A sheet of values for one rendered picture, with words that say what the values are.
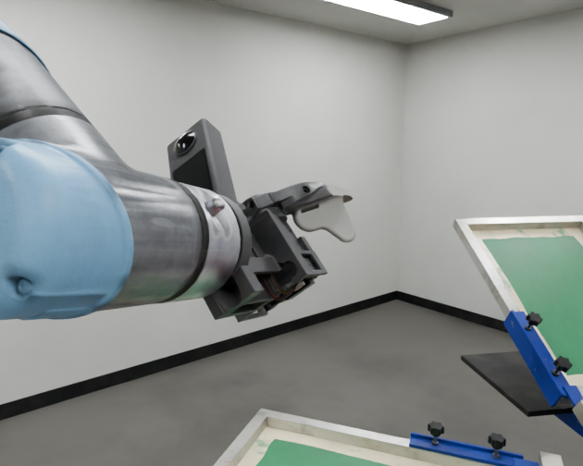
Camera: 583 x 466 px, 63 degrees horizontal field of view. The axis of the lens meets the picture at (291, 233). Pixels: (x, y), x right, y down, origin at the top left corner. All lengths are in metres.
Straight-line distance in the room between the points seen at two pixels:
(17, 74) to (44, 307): 0.12
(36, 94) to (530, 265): 1.87
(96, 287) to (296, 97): 4.49
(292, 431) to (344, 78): 4.05
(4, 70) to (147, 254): 0.12
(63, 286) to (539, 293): 1.79
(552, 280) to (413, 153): 3.92
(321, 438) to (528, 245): 1.10
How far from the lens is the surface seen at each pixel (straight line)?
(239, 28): 4.40
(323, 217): 0.43
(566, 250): 2.17
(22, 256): 0.20
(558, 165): 4.94
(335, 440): 1.59
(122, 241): 0.22
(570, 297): 1.96
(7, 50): 0.30
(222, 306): 0.33
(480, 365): 2.19
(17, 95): 0.27
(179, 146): 0.41
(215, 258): 0.28
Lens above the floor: 1.83
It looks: 10 degrees down
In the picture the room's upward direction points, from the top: straight up
